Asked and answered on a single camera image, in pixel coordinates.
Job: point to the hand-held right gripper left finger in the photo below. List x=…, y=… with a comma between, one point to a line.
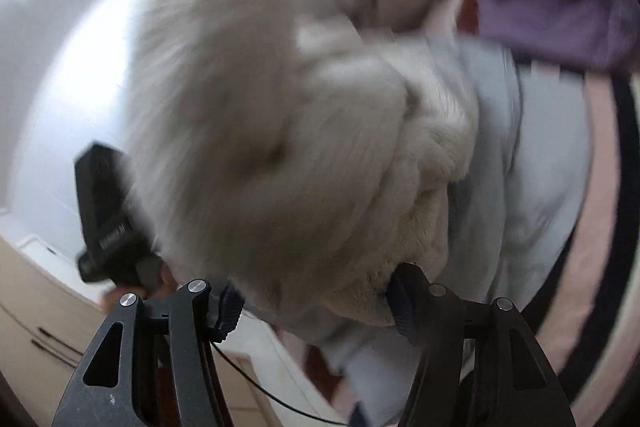
x=187, y=357

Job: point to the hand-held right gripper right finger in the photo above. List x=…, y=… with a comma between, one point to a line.
x=500, y=367

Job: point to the cream knit cardigan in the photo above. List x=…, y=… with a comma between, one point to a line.
x=280, y=132

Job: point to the person's left hand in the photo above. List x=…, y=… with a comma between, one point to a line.
x=167, y=281

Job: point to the wooden drawer cabinet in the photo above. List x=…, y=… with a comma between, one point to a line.
x=30, y=307

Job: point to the light blue garment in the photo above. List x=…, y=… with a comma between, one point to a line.
x=530, y=167

